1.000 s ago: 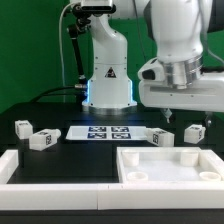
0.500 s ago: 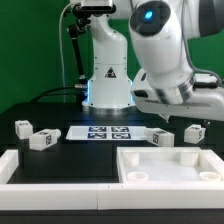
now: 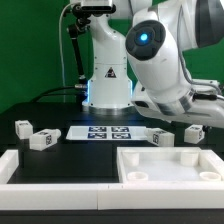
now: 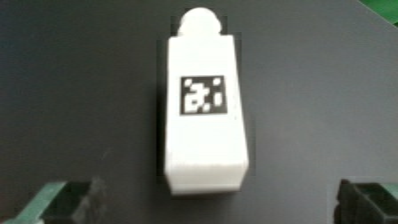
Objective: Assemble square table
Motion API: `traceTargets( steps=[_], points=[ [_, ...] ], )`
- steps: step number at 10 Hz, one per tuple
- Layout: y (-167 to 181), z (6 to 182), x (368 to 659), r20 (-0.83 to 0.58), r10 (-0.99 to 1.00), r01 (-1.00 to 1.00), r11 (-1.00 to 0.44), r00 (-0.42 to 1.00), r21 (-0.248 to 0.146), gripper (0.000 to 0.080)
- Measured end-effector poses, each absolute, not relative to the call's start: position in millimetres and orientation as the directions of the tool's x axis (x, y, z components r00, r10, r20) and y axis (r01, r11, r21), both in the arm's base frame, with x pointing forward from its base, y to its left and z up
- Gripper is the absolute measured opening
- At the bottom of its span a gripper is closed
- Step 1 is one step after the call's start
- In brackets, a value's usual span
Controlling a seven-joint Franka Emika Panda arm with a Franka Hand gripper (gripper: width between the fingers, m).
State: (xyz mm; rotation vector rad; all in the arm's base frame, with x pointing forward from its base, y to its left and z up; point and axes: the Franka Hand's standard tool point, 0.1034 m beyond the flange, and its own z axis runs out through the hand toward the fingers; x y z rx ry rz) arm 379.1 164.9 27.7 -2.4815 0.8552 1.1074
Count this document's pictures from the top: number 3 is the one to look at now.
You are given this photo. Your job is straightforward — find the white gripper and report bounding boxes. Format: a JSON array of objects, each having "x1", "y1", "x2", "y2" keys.
[{"x1": 132, "y1": 83, "x2": 224, "y2": 128}]

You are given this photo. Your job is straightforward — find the white square tabletop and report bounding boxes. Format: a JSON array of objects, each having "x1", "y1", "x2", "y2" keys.
[{"x1": 117, "y1": 147, "x2": 224, "y2": 183}]

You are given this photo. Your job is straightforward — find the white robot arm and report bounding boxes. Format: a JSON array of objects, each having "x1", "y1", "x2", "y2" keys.
[{"x1": 86, "y1": 0, "x2": 224, "y2": 128}]

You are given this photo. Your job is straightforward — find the white sheet with tags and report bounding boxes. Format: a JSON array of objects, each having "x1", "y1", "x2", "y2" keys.
[{"x1": 66, "y1": 126, "x2": 146, "y2": 141}]

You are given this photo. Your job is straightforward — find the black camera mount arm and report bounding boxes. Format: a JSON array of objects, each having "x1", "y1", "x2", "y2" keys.
[{"x1": 66, "y1": 4, "x2": 93, "y2": 103}]

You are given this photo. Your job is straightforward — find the grey camera on mount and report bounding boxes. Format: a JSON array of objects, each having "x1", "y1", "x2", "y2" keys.
[{"x1": 81, "y1": 0, "x2": 113, "y2": 12}]

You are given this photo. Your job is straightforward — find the black cables on table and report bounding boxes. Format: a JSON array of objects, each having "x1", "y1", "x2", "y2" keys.
[{"x1": 29, "y1": 85, "x2": 88, "y2": 104}]

